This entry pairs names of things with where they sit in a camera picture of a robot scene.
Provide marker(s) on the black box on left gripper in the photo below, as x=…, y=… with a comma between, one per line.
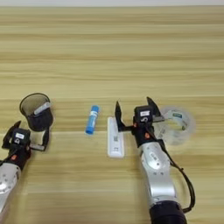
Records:
x=20, y=136

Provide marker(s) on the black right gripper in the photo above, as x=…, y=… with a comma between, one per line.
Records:
x=144, y=134

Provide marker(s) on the black mesh pen cup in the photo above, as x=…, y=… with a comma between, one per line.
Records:
x=39, y=116

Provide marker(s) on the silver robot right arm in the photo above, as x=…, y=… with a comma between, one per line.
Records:
x=159, y=175

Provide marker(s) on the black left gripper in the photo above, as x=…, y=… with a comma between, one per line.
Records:
x=20, y=154

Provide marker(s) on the white marker with black cap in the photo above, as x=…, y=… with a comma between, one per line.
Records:
x=42, y=108

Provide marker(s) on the white rectangular plastic case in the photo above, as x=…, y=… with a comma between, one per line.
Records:
x=115, y=143

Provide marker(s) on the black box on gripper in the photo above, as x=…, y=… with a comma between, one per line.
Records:
x=143, y=114
x=20, y=136

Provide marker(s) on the clear tape roll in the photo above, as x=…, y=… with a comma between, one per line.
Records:
x=180, y=128

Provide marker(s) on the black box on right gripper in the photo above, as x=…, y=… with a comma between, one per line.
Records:
x=143, y=114

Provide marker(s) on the blue glue stick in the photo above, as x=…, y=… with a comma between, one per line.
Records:
x=92, y=119

